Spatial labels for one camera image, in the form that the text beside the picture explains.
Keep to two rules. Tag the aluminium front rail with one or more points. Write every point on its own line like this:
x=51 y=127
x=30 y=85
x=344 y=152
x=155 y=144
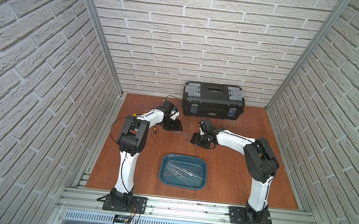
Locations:
x=178 y=209

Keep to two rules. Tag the yellow utility knife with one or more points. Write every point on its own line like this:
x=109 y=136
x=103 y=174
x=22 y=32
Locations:
x=138 y=114

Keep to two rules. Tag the clear triangular scale ruler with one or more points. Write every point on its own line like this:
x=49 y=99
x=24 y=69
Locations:
x=193 y=168

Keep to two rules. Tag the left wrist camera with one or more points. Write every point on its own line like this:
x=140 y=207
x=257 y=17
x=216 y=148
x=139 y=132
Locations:
x=170 y=110

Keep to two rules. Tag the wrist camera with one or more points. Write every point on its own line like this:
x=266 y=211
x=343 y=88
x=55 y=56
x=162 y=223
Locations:
x=206 y=127
x=170 y=110

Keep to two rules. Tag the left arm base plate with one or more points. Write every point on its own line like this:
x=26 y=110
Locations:
x=135 y=203

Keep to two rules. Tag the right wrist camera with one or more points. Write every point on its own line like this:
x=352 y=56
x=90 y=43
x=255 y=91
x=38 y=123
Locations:
x=206 y=127

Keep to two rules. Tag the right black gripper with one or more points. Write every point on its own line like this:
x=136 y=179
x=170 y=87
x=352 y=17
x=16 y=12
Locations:
x=194 y=139

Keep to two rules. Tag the teal plastic tray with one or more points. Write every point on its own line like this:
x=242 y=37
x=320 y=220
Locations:
x=183 y=158

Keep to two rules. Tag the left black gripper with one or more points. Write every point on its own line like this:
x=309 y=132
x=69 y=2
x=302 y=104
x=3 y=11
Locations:
x=173 y=124

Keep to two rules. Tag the left controller board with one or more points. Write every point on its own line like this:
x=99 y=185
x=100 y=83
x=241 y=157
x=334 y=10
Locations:
x=122 y=219

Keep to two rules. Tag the clear stencil ruler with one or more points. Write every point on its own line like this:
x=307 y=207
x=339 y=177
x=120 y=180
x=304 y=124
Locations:
x=177 y=175
x=187 y=135
x=181 y=170
x=194 y=183

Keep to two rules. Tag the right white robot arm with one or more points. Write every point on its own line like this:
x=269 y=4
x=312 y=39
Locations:
x=262 y=164

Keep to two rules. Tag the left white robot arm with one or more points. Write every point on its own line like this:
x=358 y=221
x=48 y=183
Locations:
x=132 y=140

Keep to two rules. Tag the black plastic toolbox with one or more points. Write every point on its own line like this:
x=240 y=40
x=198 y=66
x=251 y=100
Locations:
x=213 y=100

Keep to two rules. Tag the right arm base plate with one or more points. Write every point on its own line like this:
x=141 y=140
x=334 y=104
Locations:
x=243 y=215

